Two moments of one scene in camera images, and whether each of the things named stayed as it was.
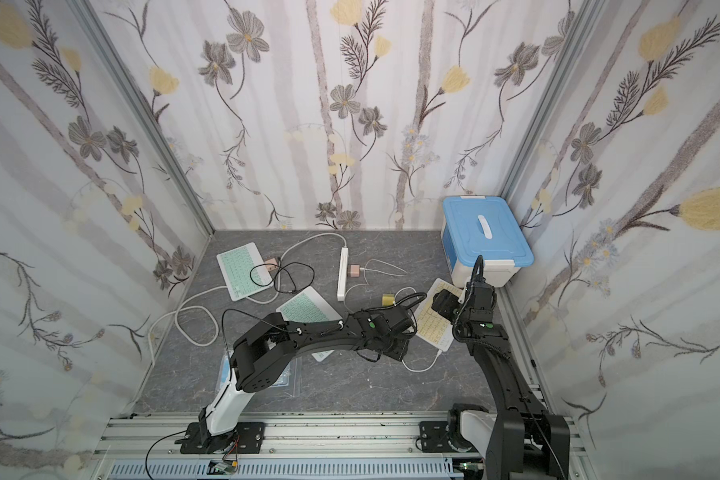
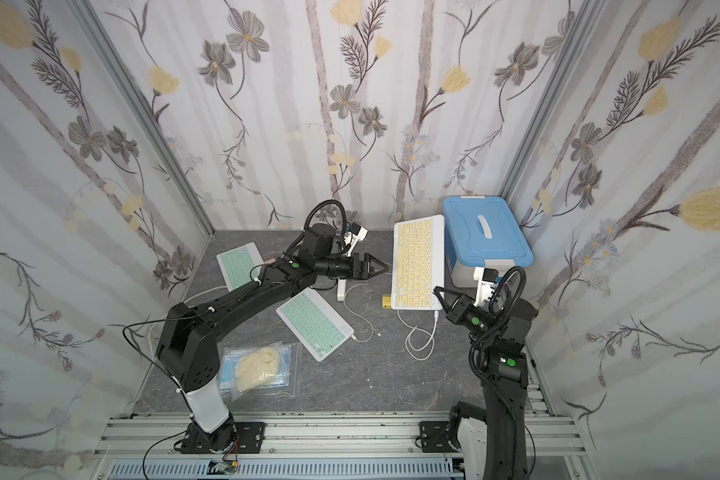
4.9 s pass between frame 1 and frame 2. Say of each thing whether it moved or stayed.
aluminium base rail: stayed
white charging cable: moved
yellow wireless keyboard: moved
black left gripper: moved
